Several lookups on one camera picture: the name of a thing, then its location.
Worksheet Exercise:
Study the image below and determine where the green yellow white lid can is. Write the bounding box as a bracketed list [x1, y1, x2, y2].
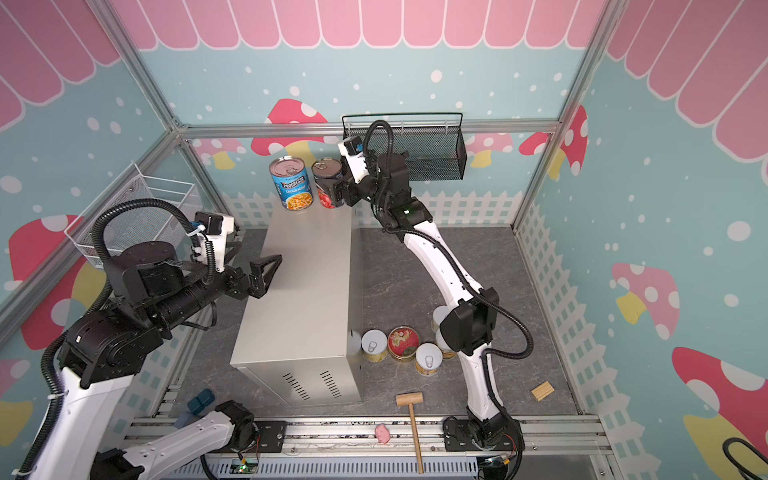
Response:
[431, 305, 452, 332]

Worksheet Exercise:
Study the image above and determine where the white wire mesh basket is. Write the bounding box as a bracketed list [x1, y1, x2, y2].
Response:
[64, 164, 203, 268]

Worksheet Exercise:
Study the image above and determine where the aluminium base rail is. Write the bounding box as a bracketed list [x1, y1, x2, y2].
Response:
[119, 413, 613, 480]

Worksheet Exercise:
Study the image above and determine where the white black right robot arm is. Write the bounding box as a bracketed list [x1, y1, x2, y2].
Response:
[336, 119, 534, 451]

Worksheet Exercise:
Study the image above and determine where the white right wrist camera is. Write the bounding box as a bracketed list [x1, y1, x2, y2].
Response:
[338, 136, 369, 183]

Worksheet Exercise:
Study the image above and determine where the small wooden block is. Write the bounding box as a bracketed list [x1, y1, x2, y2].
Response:
[531, 381, 555, 402]

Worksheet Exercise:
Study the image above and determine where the black wire mesh basket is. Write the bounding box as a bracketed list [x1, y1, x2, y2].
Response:
[341, 112, 467, 181]

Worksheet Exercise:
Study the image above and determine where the teal small block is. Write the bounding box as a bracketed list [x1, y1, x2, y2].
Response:
[186, 388, 216, 416]

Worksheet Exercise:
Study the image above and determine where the white lid small can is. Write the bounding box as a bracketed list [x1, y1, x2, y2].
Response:
[435, 331, 456, 360]

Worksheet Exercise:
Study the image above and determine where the red lid flat tin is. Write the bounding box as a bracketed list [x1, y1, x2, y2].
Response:
[387, 326, 421, 362]

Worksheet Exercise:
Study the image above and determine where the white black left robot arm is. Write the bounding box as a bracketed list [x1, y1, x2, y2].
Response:
[14, 198, 282, 479]

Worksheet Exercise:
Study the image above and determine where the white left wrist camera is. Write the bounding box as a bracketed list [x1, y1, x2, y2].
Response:
[189, 211, 235, 273]

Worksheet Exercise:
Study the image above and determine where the grey metal cabinet counter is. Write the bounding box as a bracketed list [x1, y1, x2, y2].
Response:
[230, 204, 363, 407]

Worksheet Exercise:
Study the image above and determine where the blue chicken noodle soup can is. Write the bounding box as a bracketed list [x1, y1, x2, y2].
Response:
[269, 156, 313, 211]

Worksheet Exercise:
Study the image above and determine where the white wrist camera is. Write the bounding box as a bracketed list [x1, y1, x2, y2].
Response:
[189, 211, 235, 273]
[338, 136, 369, 183]

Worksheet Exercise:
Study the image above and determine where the yellow can silver lid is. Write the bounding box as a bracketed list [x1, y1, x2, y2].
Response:
[415, 343, 443, 376]

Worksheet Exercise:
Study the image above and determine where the pink eraser blob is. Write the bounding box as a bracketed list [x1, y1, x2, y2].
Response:
[374, 423, 391, 445]

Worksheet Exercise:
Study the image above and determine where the dark chopped tomatoes can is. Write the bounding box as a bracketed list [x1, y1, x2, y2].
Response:
[312, 157, 344, 209]

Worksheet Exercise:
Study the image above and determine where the wooden mallet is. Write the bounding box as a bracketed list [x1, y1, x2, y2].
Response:
[396, 392, 425, 475]

